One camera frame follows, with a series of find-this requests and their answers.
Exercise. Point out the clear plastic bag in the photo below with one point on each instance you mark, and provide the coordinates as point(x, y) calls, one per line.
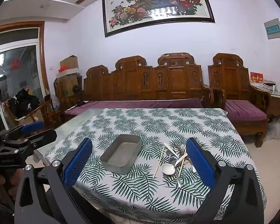
point(274, 130)

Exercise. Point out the pile of black clothes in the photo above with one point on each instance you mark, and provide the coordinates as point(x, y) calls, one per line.
point(25, 102)

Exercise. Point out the metal spoon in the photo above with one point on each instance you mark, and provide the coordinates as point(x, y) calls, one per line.
point(168, 169)

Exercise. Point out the red gift box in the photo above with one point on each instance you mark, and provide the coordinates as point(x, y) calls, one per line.
point(256, 77)

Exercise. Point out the grey metal tray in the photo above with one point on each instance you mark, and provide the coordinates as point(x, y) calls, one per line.
point(121, 154)

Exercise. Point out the large cardboard box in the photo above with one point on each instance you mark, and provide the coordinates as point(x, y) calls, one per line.
point(66, 84)

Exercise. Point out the carved wooden armchair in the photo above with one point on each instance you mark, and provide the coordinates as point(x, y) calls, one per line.
point(228, 74)

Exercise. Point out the purple armchair cushion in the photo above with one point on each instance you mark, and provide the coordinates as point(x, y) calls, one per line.
point(245, 110)

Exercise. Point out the grey electrical panel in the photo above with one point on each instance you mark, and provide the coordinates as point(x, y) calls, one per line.
point(273, 29)

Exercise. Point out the small cardboard box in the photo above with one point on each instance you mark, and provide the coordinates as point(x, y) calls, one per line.
point(69, 63)

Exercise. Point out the black fan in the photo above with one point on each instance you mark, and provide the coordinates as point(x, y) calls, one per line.
point(76, 90)

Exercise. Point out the wooden chair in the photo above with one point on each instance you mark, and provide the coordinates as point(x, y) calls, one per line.
point(36, 115)

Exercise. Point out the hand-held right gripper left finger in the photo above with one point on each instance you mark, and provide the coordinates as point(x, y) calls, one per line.
point(78, 161)

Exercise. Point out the wooden chopstick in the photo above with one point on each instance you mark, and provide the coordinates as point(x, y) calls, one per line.
point(159, 160)
point(181, 168)

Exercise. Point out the carved wooden sofa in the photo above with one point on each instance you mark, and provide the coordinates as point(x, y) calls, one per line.
point(172, 79)

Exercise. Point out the red paper window decoration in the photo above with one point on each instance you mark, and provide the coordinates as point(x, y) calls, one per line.
point(15, 63)

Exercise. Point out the leaf print tablecloth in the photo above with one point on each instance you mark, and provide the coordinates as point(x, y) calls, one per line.
point(140, 126)

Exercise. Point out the metal fork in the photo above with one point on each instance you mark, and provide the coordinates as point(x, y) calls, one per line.
point(178, 179)

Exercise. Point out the person's left hand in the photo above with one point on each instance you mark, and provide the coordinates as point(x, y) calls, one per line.
point(0, 182)

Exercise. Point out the wooden side table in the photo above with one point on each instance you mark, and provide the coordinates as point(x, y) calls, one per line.
point(276, 102)

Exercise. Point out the white power strip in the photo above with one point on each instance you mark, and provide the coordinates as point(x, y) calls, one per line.
point(71, 108)

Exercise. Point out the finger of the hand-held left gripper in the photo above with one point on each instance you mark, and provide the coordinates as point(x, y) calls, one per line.
point(45, 135)
point(32, 127)

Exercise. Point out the crumpled plastic bag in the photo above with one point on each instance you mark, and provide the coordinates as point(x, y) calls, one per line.
point(54, 102)

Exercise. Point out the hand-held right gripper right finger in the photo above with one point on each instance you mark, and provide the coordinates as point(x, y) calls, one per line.
point(200, 165)

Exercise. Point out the glass door with wooden frame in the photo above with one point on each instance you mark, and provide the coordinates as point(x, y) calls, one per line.
point(18, 51)

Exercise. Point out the framed floral painting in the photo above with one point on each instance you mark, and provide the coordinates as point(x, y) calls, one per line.
point(154, 4)

